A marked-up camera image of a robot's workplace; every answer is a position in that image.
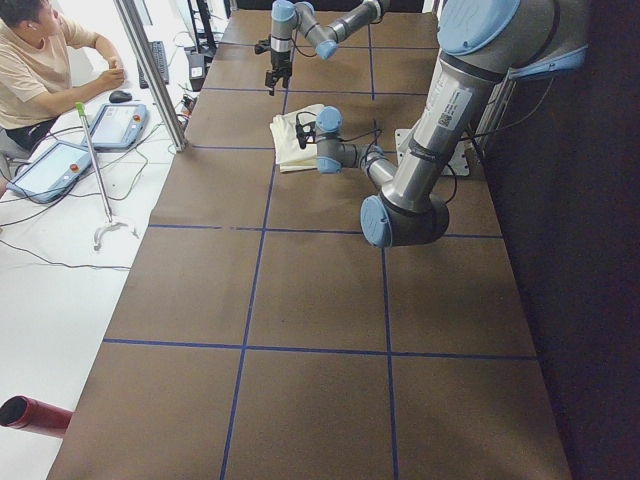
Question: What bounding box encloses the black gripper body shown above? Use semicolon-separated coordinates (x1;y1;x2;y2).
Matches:
271;50;292;76

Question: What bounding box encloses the cream long sleeve shirt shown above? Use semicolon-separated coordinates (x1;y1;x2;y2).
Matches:
269;104;325;173

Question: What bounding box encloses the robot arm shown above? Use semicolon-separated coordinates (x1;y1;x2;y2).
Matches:
254;1;390;96
315;1;590;248

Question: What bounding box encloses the black box with label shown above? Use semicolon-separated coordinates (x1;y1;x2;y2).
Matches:
187;52;206;92

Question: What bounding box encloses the black keyboard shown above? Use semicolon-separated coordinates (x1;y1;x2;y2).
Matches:
137;39;170;90

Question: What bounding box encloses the black computer mouse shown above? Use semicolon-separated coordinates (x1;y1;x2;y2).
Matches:
109;90;133;104

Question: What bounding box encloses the far blue teach pendant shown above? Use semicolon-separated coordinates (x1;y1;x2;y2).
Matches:
89;103;149;151

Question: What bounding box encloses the blue teach pendant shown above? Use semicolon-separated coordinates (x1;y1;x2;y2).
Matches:
7;141;91;204
89;103;149;151

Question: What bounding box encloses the white reacher grabber stick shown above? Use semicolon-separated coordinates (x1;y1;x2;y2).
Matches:
75;102;138;252

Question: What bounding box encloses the seated person in beige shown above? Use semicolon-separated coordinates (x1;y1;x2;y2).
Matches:
1;1;126;151

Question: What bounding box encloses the near blue teach pendant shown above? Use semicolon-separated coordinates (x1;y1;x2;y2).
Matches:
7;141;91;204

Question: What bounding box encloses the red cylinder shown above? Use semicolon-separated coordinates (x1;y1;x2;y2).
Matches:
1;396;73;438

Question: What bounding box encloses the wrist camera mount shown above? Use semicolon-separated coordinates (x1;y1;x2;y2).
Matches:
295;121;316;150
254;38;271;55

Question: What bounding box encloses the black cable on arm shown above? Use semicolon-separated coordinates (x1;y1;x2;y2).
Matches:
294;112;459;203

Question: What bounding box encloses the aluminium frame post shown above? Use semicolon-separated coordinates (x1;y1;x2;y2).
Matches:
114;0;187;152

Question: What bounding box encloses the black cable on white table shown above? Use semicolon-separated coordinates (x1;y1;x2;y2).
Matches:
0;119;166;274

